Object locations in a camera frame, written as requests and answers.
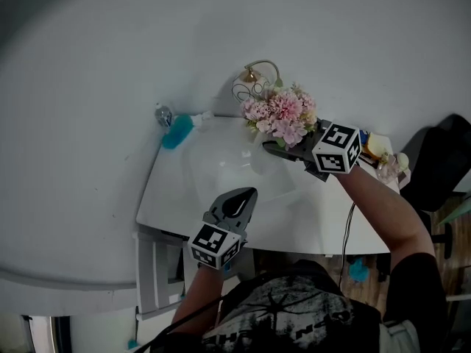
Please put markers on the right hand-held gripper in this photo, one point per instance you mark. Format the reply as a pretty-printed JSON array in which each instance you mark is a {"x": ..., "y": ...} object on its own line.
[{"x": 336, "y": 149}]

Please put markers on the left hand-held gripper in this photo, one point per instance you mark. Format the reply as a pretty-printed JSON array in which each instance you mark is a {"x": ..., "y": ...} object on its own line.
[{"x": 213, "y": 243}]

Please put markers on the pink flowers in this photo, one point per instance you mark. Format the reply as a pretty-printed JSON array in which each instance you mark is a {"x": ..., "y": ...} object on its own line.
[{"x": 281, "y": 116}]

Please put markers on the person's right forearm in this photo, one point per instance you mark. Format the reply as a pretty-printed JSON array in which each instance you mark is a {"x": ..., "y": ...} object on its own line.
[{"x": 382, "y": 212}]

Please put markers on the person's left forearm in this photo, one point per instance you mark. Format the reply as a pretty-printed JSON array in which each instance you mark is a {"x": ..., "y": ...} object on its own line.
[{"x": 200, "y": 292}]

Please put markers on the white drawer cabinet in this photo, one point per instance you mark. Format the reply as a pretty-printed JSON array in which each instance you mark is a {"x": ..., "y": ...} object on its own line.
[{"x": 151, "y": 270}]

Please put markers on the clear glass bottle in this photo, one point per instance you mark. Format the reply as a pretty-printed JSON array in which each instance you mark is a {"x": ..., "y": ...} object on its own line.
[{"x": 392, "y": 167}]

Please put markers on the person's black printed t-shirt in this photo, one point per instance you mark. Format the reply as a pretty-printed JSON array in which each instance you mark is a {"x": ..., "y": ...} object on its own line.
[{"x": 294, "y": 307}]

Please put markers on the teal fluffy item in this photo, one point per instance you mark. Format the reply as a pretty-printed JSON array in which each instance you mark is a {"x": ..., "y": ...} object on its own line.
[{"x": 357, "y": 270}]

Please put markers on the black office chair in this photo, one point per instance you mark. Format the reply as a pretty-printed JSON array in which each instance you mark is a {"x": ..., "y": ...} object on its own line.
[{"x": 438, "y": 160}]

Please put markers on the dark framed window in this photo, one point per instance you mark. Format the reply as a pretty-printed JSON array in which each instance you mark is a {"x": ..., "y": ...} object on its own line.
[{"x": 44, "y": 333}]

